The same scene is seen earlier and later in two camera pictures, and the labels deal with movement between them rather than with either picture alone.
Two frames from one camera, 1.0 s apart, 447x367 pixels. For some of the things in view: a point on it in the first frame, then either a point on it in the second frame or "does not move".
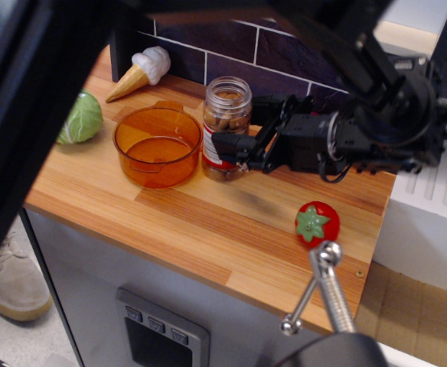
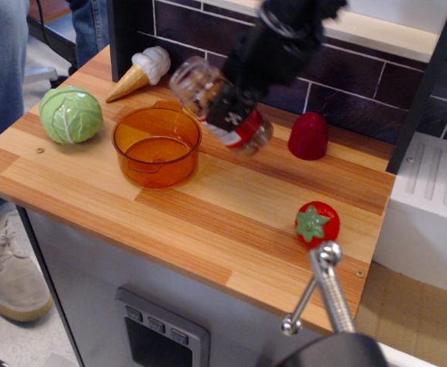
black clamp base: x=330 y=349 does not move
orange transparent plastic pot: x=158 y=147 does not move
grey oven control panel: x=154 y=336 does not move
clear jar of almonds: x=226 y=109 to x=190 y=80
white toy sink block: x=425 y=233 does not move
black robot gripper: x=293 y=137 to x=271 y=55
